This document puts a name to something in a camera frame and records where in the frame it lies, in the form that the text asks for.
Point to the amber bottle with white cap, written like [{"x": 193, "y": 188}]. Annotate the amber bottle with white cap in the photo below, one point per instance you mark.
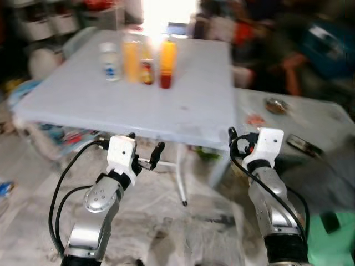
[{"x": 168, "y": 64}]

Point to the blue patterned basin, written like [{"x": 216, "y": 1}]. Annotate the blue patterned basin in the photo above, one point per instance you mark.
[{"x": 22, "y": 91}]

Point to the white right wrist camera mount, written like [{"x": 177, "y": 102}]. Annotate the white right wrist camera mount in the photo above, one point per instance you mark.
[{"x": 267, "y": 145}]

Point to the pale grey plastic chair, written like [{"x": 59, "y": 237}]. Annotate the pale grey plastic chair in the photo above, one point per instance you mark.
[{"x": 80, "y": 41}]

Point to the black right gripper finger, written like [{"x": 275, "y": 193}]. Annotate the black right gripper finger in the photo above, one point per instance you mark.
[{"x": 233, "y": 136}]

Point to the small blue wrapper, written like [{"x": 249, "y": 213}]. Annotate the small blue wrapper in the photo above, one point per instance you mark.
[{"x": 5, "y": 188}]

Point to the dark green sofa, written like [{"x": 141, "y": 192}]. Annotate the dark green sofa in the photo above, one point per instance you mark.
[{"x": 288, "y": 33}]

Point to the orange squeeze bottle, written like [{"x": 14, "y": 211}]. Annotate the orange squeeze bottle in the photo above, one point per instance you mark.
[{"x": 131, "y": 61}]

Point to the blue bag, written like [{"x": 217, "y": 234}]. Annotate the blue bag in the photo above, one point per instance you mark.
[{"x": 330, "y": 50}]

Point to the white plastic folding table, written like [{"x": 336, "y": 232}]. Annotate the white plastic folding table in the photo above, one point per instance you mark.
[{"x": 166, "y": 105}]

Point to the barefoot person in black shorts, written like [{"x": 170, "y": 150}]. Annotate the barefoot person in black shorts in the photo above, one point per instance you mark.
[{"x": 291, "y": 66}]

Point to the white mayonnaise bottle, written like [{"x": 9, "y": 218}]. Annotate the white mayonnaise bottle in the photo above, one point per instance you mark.
[{"x": 110, "y": 64}]

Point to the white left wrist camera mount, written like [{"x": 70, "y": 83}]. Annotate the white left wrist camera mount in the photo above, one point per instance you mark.
[{"x": 122, "y": 154}]

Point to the grey plastic hamper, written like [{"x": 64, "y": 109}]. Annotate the grey plastic hamper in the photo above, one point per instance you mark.
[{"x": 108, "y": 16}]

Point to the black phone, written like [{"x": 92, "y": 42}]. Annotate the black phone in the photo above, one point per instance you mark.
[{"x": 304, "y": 146}]

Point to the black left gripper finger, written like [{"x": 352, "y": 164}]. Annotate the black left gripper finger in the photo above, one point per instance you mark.
[
  {"x": 157, "y": 154},
  {"x": 131, "y": 136}
]

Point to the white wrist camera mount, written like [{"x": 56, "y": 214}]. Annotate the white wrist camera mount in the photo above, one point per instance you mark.
[
  {"x": 267, "y": 145},
  {"x": 122, "y": 154}
]

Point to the round metal dish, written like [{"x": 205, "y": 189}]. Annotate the round metal dish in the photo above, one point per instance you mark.
[{"x": 276, "y": 106}]

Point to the green plastic stool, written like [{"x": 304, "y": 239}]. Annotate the green plastic stool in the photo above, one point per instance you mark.
[{"x": 333, "y": 244}]

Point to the grey stained table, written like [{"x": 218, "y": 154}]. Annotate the grey stained table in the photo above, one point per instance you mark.
[{"x": 310, "y": 119}]

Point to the pink crumpled wrapper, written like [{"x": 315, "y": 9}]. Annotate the pink crumpled wrapper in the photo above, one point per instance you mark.
[{"x": 255, "y": 119}]

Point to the small yellow-capped sauce bottle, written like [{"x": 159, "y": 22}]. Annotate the small yellow-capped sauce bottle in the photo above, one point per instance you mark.
[{"x": 146, "y": 69}]

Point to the white round plastic thing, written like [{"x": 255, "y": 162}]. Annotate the white round plastic thing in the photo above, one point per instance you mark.
[{"x": 43, "y": 62}]

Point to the metal rack with white bins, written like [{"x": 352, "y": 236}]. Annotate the metal rack with white bins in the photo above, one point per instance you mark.
[
  {"x": 64, "y": 22},
  {"x": 33, "y": 27}
]

